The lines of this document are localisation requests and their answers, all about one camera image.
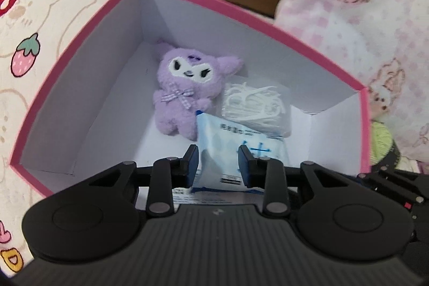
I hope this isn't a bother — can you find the purple plush toy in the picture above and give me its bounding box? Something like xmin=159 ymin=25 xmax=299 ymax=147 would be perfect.
xmin=152 ymin=41 xmax=244 ymax=141

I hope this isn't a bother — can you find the pink checked fleece blanket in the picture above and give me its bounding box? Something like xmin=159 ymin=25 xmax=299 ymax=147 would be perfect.
xmin=275 ymin=0 xmax=429 ymax=173

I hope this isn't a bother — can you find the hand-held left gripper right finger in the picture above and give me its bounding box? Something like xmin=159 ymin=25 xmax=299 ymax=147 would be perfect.
xmin=237 ymin=144 xmax=356 ymax=218

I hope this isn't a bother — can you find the green yarn ball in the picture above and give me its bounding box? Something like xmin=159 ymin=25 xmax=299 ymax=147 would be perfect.
xmin=369 ymin=120 xmax=402 ymax=170

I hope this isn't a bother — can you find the pink cardboard box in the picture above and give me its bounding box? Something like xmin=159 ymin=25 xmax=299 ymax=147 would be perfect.
xmin=10 ymin=0 xmax=372 ymax=198

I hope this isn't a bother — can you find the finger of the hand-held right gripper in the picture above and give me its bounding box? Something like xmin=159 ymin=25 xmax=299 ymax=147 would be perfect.
xmin=378 ymin=166 xmax=429 ymax=188
xmin=357 ymin=172 xmax=424 ymax=204

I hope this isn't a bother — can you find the white blue wet wipes packet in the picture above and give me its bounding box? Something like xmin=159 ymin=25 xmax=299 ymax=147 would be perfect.
xmin=193 ymin=110 xmax=290 ymax=197

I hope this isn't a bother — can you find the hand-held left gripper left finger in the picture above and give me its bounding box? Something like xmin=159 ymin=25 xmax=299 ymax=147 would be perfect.
xmin=85 ymin=144 xmax=200 ymax=218

